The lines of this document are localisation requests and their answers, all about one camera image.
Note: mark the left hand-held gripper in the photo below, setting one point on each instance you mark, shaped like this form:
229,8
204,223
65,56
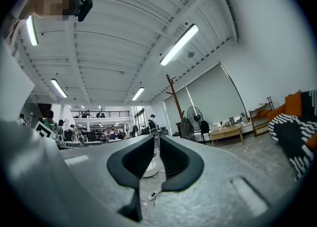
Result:
44,130

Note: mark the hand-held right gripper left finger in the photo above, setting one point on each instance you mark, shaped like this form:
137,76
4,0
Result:
138,161

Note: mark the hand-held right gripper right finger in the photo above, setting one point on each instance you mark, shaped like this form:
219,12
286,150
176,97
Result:
178,166

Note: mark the brown wooden coat rack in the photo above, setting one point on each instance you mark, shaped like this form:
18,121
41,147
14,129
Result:
174,97

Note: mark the wooden open shelf rack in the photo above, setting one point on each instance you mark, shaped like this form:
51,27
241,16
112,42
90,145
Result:
258,122

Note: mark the beige lampshade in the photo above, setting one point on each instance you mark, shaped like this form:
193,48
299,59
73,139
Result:
151,169

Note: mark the long ceiling light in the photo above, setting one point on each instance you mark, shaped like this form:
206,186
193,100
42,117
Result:
179,44
59,88
138,93
32,31

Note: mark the black chair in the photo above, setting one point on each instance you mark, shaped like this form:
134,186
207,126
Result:
205,126

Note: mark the narrow grey roller blind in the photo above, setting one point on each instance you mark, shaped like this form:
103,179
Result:
173,114

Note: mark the black standing fan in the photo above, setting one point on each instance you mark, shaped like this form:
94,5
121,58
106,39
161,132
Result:
194,114

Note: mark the black balcony railing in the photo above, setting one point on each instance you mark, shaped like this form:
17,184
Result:
99,113

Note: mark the light wooden low table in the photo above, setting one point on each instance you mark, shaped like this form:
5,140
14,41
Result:
226,130

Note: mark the wide grey roller blind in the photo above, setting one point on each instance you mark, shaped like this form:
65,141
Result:
213,97

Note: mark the orange sofa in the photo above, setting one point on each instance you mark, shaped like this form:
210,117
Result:
276,113

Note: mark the round ceiling fixture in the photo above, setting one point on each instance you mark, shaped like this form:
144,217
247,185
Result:
190,54

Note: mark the black white patterned blanket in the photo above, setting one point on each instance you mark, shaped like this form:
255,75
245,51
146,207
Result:
292,132

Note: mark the orange cushion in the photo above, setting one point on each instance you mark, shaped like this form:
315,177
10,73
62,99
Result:
293,104

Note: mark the black head-mounted camera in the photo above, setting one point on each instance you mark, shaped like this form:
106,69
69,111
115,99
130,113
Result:
85,8

